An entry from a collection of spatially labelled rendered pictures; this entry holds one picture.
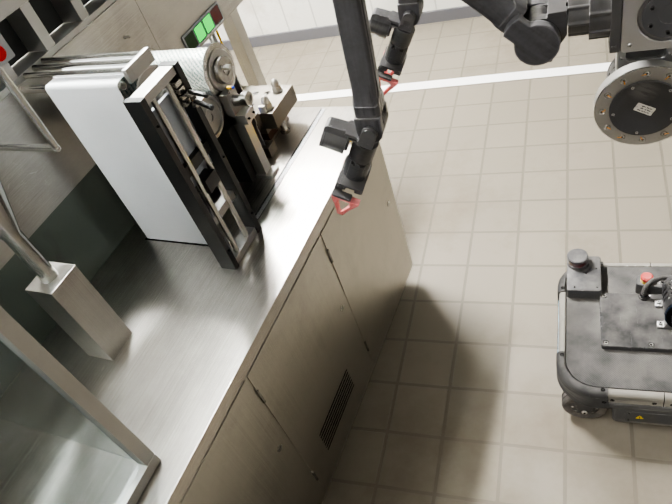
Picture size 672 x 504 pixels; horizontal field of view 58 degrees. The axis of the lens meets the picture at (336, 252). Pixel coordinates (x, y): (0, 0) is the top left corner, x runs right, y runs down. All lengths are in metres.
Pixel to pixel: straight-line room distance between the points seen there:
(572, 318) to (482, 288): 0.53
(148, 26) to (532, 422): 1.80
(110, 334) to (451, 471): 1.20
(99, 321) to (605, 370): 1.47
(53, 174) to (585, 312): 1.69
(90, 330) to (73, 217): 0.41
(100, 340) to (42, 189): 0.45
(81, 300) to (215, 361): 0.35
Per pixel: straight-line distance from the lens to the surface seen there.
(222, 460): 1.55
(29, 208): 1.79
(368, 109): 1.29
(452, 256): 2.74
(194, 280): 1.72
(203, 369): 1.51
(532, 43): 1.16
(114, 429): 1.30
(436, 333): 2.49
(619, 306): 2.21
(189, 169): 1.53
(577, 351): 2.12
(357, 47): 1.23
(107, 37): 1.99
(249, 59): 2.83
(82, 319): 1.58
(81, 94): 1.63
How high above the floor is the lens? 2.00
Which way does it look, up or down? 43 degrees down
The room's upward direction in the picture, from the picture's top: 22 degrees counter-clockwise
